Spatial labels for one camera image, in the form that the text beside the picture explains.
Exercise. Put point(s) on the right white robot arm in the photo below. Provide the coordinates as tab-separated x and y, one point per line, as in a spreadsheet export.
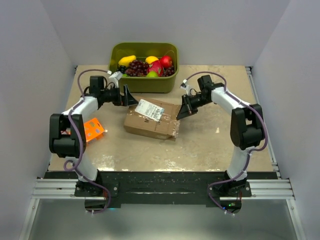
248	131

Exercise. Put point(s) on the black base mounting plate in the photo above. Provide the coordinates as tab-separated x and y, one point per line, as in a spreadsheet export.
178	188

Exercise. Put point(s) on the green lime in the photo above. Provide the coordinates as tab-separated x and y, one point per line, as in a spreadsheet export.
152	74

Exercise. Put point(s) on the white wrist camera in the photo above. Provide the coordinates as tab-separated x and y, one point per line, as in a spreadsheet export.
186	87
114	78

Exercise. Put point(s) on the dark red grape bunch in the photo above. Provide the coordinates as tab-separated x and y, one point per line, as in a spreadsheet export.
168	71

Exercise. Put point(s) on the yellow mango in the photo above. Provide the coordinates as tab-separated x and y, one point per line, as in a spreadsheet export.
125	61

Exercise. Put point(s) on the olive green plastic bin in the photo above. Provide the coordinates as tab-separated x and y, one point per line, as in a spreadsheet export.
142	50

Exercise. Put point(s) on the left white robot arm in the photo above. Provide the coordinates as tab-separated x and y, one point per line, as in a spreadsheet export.
67	137

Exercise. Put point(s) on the dark black grape bunch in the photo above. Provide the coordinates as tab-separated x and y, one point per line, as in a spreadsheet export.
122	69

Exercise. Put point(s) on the pink dragon fruit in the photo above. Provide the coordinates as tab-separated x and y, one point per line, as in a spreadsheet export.
156	67

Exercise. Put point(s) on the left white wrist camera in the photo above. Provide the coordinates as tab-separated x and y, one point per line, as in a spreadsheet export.
114	78

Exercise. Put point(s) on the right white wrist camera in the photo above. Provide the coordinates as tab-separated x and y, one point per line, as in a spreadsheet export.
186	87

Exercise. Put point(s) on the red apple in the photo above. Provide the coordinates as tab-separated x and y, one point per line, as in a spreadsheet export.
166	61

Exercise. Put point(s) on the orange carton box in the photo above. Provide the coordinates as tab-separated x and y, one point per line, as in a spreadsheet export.
93	130

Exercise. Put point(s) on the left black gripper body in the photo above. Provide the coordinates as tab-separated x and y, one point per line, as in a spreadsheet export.
113	95

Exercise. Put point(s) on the yellow lemon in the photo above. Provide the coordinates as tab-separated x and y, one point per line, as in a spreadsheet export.
150	59

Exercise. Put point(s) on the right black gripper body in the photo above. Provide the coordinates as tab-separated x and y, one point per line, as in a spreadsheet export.
194	103

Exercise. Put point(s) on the brown cardboard express box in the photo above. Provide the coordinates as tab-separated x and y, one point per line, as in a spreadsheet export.
153	118

